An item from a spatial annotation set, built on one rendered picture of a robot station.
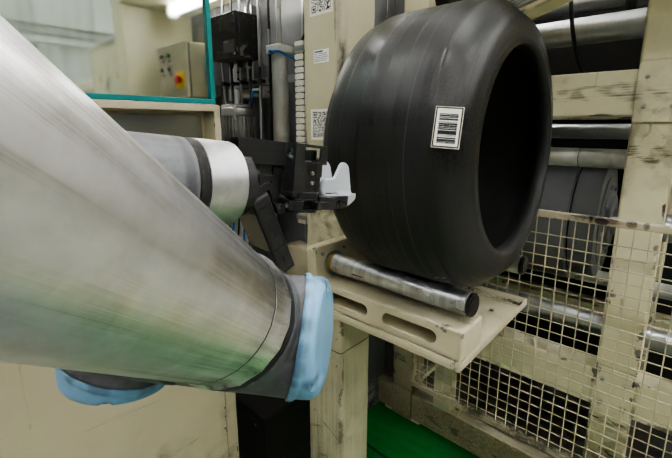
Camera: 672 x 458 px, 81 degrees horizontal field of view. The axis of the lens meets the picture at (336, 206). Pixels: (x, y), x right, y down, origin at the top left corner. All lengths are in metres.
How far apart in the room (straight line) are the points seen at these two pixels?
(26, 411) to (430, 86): 0.94
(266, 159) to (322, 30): 0.61
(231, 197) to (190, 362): 0.22
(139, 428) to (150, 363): 0.98
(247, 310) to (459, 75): 0.51
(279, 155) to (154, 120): 0.60
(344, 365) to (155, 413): 0.48
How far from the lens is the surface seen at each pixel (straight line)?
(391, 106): 0.64
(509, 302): 1.05
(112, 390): 0.37
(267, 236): 0.46
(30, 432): 1.06
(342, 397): 1.20
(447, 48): 0.66
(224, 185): 0.38
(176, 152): 0.37
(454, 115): 0.60
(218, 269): 0.18
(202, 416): 1.25
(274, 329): 0.24
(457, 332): 0.76
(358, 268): 0.87
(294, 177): 0.45
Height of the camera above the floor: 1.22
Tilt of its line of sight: 11 degrees down
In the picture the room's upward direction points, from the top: straight up
